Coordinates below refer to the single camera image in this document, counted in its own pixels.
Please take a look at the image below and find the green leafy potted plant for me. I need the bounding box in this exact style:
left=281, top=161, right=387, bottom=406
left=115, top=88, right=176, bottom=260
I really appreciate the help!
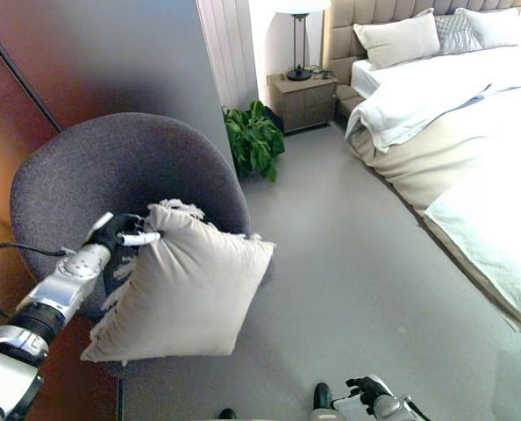
left=222, top=99, right=287, bottom=183

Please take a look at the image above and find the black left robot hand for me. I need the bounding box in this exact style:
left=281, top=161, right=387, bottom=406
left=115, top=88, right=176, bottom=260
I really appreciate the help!
left=82, top=211, right=161, bottom=260

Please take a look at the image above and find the white mattress sheet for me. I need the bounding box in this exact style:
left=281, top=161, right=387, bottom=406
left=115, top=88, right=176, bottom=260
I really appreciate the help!
left=350, top=59, right=382, bottom=100

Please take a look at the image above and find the beige fringed throw pillow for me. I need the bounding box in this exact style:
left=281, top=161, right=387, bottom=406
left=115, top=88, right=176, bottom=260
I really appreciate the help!
left=80, top=197, right=275, bottom=363

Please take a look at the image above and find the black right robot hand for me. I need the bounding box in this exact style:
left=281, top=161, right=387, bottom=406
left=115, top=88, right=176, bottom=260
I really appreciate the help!
left=332, top=375, right=393, bottom=416

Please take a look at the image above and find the grey fabric tub armchair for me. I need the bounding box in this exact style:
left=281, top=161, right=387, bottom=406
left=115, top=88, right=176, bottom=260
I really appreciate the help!
left=9, top=111, right=253, bottom=379

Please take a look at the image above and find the white bed pillow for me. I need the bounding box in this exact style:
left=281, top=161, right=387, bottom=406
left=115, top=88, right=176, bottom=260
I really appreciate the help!
left=455, top=6, right=521, bottom=49

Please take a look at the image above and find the white duvet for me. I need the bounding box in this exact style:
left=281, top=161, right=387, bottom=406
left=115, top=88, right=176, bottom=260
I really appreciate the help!
left=344, top=41, right=521, bottom=154

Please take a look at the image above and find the beige wooden nightstand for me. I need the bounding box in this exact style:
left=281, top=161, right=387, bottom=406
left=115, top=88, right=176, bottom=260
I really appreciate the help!
left=267, top=72, right=339, bottom=134

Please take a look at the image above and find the black table lamp white shade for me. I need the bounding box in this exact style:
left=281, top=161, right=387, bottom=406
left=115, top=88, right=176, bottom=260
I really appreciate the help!
left=272, top=0, right=332, bottom=82

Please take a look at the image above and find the beige tufted headboard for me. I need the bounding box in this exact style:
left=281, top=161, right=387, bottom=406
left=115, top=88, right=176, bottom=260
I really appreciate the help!
left=321, top=0, right=521, bottom=76

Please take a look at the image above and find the plain beige bed pillow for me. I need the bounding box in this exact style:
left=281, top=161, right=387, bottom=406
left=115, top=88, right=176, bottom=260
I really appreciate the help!
left=353, top=8, right=442, bottom=71

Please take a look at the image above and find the black right robot foot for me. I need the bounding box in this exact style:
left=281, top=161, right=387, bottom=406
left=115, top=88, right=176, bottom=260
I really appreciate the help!
left=312, top=382, right=333, bottom=411

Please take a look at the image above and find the white textured blanket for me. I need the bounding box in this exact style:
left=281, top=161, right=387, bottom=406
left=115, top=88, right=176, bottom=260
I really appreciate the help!
left=422, top=183, right=521, bottom=326

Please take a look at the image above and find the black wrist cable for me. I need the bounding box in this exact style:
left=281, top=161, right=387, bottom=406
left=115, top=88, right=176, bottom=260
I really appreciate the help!
left=0, top=244, right=75, bottom=318

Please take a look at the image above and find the grey patterned cushion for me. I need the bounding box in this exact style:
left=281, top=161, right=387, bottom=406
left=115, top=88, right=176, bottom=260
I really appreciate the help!
left=433, top=11, right=483, bottom=56

